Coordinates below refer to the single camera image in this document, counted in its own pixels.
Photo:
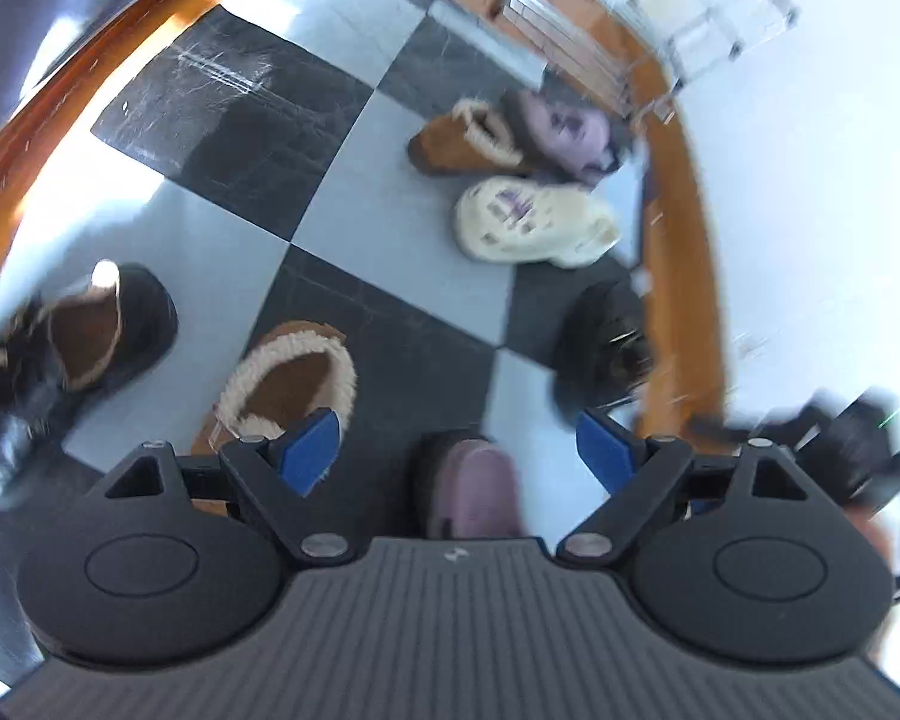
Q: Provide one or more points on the purple printed slipper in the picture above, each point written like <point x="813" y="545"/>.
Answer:
<point x="570" y="131"/>

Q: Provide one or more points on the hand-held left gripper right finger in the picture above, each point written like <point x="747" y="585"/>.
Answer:
<point x="604" y="454"/>

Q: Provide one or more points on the grey blanket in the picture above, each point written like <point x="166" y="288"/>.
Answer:
<point x="45" y="0"/>

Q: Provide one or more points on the wooden bed frame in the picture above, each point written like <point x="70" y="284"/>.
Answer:
<point x="45" y="112"/>

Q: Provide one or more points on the pink slide slipper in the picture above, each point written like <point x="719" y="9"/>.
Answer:
<point x="472" y="487"/>

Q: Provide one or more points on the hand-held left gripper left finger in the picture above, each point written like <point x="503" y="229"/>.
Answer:
<point x="311" y="454"/>

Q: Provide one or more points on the wooden trim board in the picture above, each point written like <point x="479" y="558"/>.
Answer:
<point x="682" y="277"/>

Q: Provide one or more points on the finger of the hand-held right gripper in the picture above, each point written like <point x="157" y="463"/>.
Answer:
<point x="727" y="431"/>

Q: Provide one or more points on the white clog shoe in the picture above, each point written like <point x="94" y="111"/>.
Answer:
<point x="540" y="229"/>

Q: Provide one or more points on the brown fleece-lined slipper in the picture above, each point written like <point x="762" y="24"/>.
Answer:
<point x="442" y="150"/>
<point x="285" y="382"/>

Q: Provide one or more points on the metal shoe rack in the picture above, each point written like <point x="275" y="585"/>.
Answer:
<point x="570" y="37"/>

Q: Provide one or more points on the black buckle loafer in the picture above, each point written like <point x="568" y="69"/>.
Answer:
<point x="15" y="435"/>
<point x="592" y="345"/>

